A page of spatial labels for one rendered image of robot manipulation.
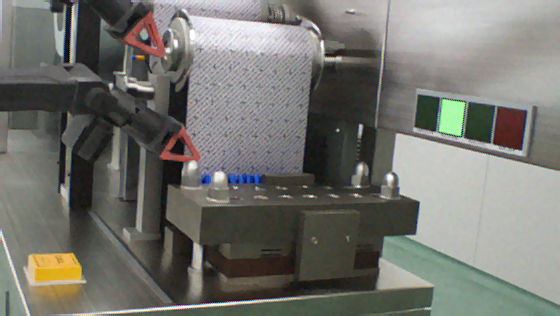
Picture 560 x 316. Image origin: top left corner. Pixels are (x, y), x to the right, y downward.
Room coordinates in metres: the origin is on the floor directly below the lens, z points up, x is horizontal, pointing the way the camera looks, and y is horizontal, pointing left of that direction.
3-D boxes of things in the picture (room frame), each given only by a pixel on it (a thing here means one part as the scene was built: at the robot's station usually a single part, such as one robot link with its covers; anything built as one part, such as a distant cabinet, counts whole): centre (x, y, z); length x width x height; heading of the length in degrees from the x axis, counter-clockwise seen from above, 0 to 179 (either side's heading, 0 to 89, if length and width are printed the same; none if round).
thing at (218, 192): (1.06, 0.01, 1.05); 0.04 x 0.04 x 0.04
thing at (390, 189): (1.19, -0.28, 1.05); 0.04 x 0.04 x 0.04
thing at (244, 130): (1.26, -0.03, 1.10); 0.23 x 0.01 x 0.18; 113
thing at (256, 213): (1.16, -0.12, 1.00); 0.40 x 0.16 x 0.06; 113
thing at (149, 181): (1.28, 0.15, 1.05); 0.06 x 0.05 x 0.31; 113
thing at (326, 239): (1.08, -0.17, 0.96); 0.10 x 0.03 x 0.11; 113
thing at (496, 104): (1.03, -0.35, 1.18); 0.25 x 0.01 x 0.07; 23
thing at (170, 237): (1.26, -0.04, 0.92); 0.28 x 0.04 x 0.04; 113
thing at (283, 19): (1.61, -0.07, 1.33); 0.07 x 0.07 x 0.07; 23
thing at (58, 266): (1.02, 0.25, 0.91); 0.07 x 0.07 x 0.02; 23
